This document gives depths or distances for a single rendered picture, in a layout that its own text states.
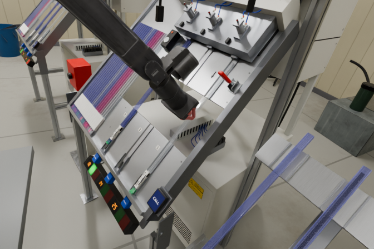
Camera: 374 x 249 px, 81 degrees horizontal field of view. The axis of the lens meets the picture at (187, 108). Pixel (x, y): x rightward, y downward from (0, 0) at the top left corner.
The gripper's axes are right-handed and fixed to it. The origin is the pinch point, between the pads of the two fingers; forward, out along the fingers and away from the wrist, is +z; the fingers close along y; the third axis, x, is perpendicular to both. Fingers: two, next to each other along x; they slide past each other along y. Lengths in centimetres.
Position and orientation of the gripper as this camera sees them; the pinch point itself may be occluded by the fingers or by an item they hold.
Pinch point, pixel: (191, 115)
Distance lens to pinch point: 67.2
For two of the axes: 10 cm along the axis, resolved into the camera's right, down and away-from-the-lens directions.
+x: -6.6, 7.5, -1.1
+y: -6.4, -4.7, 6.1
